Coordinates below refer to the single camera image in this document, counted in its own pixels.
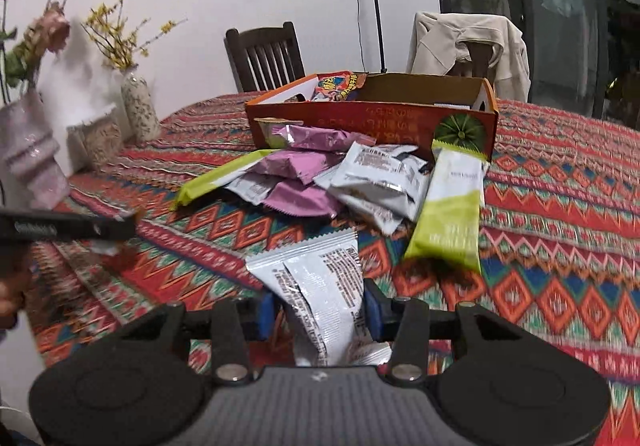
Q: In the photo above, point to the small white snack packet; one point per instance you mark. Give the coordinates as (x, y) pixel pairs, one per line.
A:
(400, 203)
(375, 166)
(252, 188)

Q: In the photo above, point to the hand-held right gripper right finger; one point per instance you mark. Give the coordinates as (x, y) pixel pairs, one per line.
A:
(373, 311)

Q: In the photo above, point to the glass sliding door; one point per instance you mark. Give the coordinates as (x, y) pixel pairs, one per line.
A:
(540, 1)

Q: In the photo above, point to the wooden chair under jacket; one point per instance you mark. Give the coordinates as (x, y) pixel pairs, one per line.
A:
(472, 59)

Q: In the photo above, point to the white fluffy bouquet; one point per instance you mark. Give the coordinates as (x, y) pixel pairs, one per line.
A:
(75, 76)

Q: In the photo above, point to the pale pink vase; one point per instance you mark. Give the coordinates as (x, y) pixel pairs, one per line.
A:
(30, 151)

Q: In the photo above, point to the pink dried flowers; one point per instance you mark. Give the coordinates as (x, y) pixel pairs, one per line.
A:
(50, 26)

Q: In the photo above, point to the dark wooden chair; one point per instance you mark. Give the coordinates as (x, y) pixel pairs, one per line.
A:
(262, 56)

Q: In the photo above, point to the patterned red tablecloth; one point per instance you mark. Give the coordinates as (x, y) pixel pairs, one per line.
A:
(550, 226)

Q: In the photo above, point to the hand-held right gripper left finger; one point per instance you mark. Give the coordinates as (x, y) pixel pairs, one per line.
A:
(265, 318)

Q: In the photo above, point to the yellow flower sprigs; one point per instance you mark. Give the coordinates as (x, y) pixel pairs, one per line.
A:
(117, 39)

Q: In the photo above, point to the person's left hand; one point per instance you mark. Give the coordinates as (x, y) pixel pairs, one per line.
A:
(9, 308)

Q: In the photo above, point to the orange cardboard box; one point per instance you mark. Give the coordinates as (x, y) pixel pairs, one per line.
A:
(390, 119)

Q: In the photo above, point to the beige jacket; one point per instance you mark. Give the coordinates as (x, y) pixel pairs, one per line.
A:
(445, 44)

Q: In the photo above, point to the purple snack packet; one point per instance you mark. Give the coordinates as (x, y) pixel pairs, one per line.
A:
(305, 198)
(320, 137)
(295, 166)

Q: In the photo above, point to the large white snack packet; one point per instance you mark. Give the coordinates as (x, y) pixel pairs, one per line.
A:
(320, 286)

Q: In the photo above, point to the red snack packet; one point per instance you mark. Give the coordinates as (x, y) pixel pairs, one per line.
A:
(337, 85)

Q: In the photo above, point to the speckled white vase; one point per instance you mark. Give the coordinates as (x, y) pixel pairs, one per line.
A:
(140, 106)

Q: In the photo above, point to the green and white bar packet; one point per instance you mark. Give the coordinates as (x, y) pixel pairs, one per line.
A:
(450, 206)
(220, 176)

